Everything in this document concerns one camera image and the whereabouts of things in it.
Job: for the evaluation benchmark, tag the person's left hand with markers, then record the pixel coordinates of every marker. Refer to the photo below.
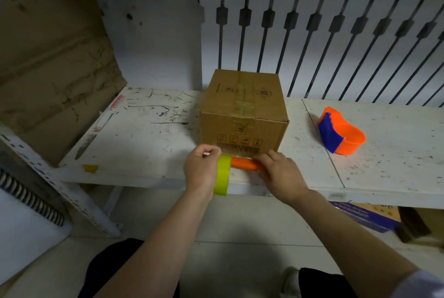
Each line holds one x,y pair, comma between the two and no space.
200,172

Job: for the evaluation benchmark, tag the person's right hand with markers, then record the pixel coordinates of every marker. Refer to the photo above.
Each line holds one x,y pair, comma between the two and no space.
281,178

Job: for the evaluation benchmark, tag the person's right fingers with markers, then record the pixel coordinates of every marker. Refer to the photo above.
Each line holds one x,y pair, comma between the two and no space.
265,160

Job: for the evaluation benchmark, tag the person's left thumb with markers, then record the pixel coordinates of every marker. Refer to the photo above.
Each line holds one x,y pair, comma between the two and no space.
210,154

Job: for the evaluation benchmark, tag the yellow-green tape roll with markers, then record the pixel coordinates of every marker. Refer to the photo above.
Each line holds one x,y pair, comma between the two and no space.
222,175

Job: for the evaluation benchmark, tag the person's left forearm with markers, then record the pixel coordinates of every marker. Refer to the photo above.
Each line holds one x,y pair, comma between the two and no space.
159,249

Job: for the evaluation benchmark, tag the person's right forearm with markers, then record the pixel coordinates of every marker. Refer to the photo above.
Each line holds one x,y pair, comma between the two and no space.
347,242

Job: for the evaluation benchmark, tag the brown cardboard box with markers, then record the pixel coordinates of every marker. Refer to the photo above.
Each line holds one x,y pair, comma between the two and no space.
242,113

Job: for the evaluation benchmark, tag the orange and blue tape dispenser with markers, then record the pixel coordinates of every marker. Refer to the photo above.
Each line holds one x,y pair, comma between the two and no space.
341,131

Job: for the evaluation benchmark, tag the yellow tape scrap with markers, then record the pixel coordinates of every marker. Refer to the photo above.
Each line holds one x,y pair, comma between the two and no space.
91,168

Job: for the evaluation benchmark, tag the blue and brown carton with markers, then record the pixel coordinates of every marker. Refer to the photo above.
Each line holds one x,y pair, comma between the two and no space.
374,216

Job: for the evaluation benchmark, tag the person's white shoe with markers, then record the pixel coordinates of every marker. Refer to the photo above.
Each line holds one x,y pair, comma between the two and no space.
290,282

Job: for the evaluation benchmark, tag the white slatted radiator cover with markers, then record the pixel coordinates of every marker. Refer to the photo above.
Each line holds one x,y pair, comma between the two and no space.
322,37

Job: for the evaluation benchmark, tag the person's dark trousers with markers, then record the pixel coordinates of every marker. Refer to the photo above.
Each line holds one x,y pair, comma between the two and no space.
114,270

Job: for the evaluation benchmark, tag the large flattened cardboard sheet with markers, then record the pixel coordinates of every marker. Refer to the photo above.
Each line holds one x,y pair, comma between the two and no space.
52,72

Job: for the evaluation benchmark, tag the black coiled spring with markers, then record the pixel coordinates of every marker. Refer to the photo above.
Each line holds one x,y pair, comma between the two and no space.
31,199

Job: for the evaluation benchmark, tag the white board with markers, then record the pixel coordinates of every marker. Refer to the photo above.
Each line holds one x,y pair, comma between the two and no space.
24,231

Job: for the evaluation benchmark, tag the white metal shelf bracket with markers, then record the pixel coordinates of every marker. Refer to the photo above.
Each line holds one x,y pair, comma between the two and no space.
59,186

